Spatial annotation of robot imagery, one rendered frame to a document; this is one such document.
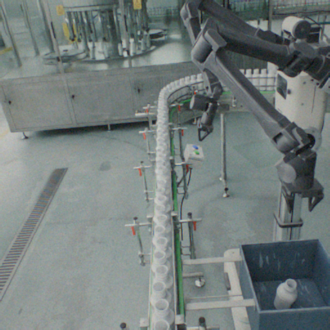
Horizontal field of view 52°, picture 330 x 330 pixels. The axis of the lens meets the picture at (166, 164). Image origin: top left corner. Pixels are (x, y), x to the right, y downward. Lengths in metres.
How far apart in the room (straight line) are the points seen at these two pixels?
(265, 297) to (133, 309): 1.15
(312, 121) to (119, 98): 3.51
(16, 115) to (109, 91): 1.37
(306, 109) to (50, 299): 2.06
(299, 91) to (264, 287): 0.82
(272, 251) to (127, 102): 3.68
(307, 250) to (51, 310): 1.76
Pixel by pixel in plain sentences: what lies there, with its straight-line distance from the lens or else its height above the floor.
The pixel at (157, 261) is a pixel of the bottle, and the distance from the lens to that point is 1.05.
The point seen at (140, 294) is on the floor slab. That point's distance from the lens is 2.51.
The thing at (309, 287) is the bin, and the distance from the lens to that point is 1.58.
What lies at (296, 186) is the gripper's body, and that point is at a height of 1.32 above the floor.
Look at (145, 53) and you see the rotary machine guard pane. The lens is 4.63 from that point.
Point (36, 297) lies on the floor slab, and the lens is 2.74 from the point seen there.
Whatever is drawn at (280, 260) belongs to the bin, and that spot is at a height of 0.85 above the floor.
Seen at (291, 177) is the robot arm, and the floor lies 1.39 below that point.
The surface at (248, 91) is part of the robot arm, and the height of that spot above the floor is 1.58.
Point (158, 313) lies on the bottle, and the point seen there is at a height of 1.15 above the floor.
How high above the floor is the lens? 1.89
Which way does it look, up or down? 29 degrees down
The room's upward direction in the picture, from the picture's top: 6 degrees counter-clockwise
